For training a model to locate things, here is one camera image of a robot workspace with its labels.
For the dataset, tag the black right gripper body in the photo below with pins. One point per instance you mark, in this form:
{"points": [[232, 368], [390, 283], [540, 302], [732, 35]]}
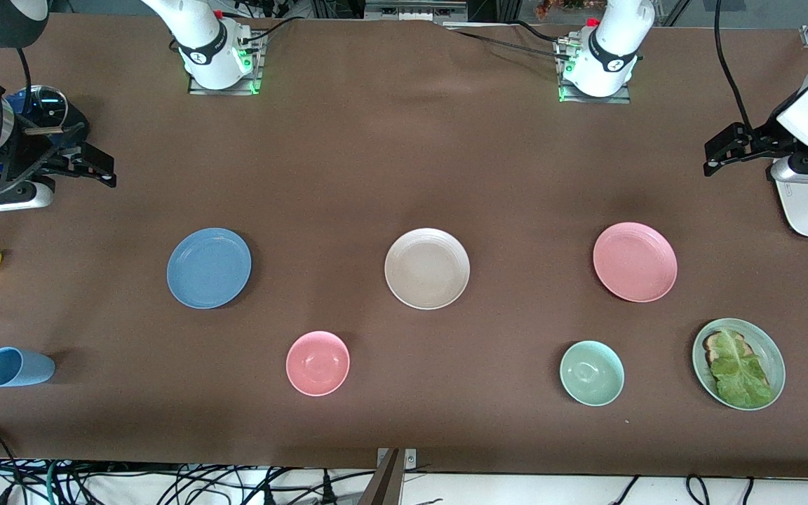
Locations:
{"points": [[34, 149]]}

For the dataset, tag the beige plate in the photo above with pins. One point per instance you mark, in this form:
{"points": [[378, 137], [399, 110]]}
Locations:
{"points": [[426, 268]]}

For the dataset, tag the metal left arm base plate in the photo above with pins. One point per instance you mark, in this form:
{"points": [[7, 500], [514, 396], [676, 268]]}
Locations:
{"points": [[614, 99]]}

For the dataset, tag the green plate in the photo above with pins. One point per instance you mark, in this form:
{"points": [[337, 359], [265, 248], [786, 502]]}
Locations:
{"points": [[770, 351]]}

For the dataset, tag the toast bread slice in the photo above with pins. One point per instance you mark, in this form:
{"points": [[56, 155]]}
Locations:
{"points": [[712, 345]]}

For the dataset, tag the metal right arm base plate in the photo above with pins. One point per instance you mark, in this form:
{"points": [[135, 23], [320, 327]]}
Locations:
{"points": [[255, 70]]}

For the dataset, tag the green bowl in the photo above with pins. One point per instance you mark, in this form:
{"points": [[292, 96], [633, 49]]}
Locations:
{"points": [[592, 373]]}

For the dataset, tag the aluminium background frame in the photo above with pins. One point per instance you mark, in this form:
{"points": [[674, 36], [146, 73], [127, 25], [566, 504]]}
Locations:
{"points": [[414, 10]]}

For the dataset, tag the pink bowl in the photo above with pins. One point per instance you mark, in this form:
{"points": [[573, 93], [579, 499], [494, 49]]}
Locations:
{"points": [[318, 363]]}

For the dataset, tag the dark camera mount pole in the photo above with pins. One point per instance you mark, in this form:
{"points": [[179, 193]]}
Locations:
{"points": [[384, 485]]}

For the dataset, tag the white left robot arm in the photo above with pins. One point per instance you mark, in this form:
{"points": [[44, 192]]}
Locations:
{"points": [[614, 42]]}

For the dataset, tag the blue cup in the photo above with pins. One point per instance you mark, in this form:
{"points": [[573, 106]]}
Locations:
{"points": [[22, 367]]}

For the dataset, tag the green lettuce leaf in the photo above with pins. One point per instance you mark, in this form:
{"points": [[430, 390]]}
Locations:
{"points": [[737, 375]]}

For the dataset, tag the blue plate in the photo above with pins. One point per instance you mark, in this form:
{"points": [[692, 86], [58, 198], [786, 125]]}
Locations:
{"points": [[207, 268]]}

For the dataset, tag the black power plug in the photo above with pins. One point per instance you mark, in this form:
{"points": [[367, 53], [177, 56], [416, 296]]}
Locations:
{"points": [[327, 491]]}

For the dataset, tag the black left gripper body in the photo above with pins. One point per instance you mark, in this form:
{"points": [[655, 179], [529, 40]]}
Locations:
{"points": [[759, 141]]}

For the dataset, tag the pink plate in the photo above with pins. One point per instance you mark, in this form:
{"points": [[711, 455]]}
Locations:
{"points": [[634, 261]]}

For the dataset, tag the dark blue pot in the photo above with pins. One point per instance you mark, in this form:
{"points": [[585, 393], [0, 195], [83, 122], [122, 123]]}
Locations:
{"points": [[76, 118]]}

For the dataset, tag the metal table edge bracket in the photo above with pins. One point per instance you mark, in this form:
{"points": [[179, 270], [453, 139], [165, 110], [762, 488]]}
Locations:
{"points": [[411, 459]]}

